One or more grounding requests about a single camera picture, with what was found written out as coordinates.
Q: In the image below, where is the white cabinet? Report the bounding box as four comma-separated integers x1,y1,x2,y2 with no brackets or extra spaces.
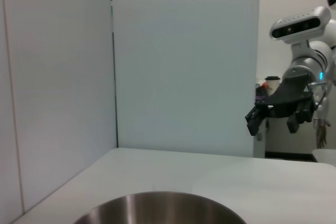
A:
253,118,268,159

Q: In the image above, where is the white side table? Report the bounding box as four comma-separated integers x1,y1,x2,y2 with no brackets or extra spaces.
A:
311,149,336,168

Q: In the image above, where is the right wrist cable with plug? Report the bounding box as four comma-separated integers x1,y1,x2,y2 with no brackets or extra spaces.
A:
308,81,329,111

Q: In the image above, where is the dark purple bag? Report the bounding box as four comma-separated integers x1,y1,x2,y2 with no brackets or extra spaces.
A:
255,83,269,104

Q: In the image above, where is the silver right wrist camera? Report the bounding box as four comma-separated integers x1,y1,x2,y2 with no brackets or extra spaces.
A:
269,6,332,62

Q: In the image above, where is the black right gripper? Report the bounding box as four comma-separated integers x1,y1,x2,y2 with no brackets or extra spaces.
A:
245,73,316,137

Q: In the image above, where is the paper cup with black lid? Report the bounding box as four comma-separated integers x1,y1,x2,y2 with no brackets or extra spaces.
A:
264,76,281,96

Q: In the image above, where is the large stainless steel bowl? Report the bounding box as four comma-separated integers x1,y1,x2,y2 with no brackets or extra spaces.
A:
73,191,248,224

